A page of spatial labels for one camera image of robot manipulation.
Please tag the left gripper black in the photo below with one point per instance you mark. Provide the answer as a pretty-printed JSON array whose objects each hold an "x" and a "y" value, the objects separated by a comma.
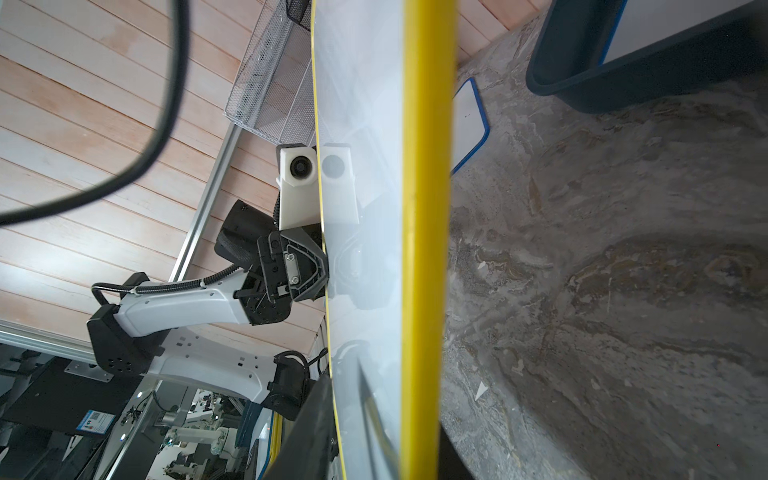
[{"x": 282, "y": 267}]

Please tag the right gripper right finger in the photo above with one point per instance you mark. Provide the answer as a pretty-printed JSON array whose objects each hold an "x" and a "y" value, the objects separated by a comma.
[{"x": 450, "y": 464}]

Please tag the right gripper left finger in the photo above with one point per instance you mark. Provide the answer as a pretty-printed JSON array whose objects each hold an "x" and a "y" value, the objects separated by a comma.
[{"x": 307, "y": 452}]

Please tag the yellow whiteboard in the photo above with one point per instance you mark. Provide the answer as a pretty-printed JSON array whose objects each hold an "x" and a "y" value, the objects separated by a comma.
[
  {"x": 268, "y": 443},
  {"x": 384, "y": 76}
]

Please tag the blue whiteboard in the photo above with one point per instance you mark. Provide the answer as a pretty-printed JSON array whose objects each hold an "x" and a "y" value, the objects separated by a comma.
[
  {"x": 642, "y": 23},
  {"x": 471, "y": 127}
]

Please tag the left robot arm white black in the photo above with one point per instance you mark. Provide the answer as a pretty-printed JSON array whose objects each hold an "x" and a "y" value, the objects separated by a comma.
[{"x": 146, "y": 328}]

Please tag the teal plastic storage box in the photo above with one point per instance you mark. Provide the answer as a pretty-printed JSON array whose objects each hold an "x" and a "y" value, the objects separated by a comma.
[{"x": 566, "y": 61}]

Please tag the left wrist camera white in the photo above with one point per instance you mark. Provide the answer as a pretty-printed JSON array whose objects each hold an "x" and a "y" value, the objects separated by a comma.
[{"x": 299, "y": 197}]

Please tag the white wire mesh shelf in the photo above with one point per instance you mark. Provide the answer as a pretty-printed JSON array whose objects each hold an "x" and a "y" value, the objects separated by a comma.
[{"x": 272, "y": 96}]

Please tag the black mesh wall basket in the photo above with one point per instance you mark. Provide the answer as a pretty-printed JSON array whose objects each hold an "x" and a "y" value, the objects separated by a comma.
[{"x": 299, "y": 12}]

